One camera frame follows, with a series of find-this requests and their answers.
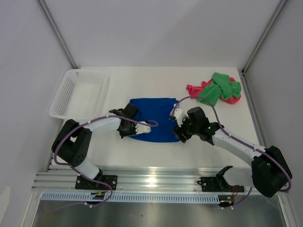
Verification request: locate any aluminium frame post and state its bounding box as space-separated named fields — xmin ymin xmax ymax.
xmin=36 ymin=0 xmax=78 ymax=69
xmin=241 ymin=0 xmax=291 ymax=77

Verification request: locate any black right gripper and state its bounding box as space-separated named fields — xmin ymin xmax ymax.
xmin=171 ymin=115 xmax=199 ymax=144

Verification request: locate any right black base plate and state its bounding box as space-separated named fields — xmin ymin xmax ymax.
xmin=196 ymin=176 xmax=244 ymax=192

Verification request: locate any left aluminium frame post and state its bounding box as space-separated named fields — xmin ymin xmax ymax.
xmin=36 ymin=0 xmax=78 ymax=69

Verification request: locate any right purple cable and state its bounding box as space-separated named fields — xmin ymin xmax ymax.
xmin=170 ymin=96 xmax=293 ymax=209

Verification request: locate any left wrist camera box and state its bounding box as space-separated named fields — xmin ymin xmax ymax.
xmin=135 ymin=124 xmax=151 ymax=134

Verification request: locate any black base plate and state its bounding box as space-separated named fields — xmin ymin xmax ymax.
xmin=196 ymin=176 xmax=244 ymax=192
xmin=75 ymin=174 xmax=118 ymax=191

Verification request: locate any white plastic basket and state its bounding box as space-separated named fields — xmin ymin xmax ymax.
xmin=48 ymin=69 xmax=110 ymax=122

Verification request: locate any blue microfiber towel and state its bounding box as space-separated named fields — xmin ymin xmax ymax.
xmin=129 ymin=97 xmax=179 ymax=143

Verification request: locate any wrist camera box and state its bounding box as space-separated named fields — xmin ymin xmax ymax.
xmin=170 ymin=108 xmax=186 ymax=127
xmin=135 ymin=124 xmax=151 ymax=134

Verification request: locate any white slotted cable duct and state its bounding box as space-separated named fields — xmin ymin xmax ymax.
xmin=41 ymin=192 xmax=220 ymax=204

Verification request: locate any green microfiber towel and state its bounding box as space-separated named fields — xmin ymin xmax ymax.
xmin=197 ymin=72 xmax=242 ymax=106

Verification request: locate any pink microfiber towel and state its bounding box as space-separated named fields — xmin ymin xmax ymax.
xmin=186 ymin=77 xmax=242 ymax=105

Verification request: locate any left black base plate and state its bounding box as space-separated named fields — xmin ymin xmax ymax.
xmin=75 ymin=174 xmax=118 ymax=191

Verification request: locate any right aluminium frame post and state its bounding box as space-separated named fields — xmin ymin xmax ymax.
xmin=241 ymin=0 xmax=291 ymax=77

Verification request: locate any aluminium extrusion rail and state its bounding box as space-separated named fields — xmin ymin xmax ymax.
xmin=31 ymin=165 xmax=290 ymax=195

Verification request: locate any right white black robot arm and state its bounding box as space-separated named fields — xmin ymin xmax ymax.
xmin=171 ymin=107 xmax=292 ymax=198

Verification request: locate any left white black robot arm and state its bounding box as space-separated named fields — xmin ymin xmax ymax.
xmin=52 ymin=103 xmax=141 ymax=189

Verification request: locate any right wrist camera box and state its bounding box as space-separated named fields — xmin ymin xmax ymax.
xmin=170 ymin=108 xmax=186 ymax=127

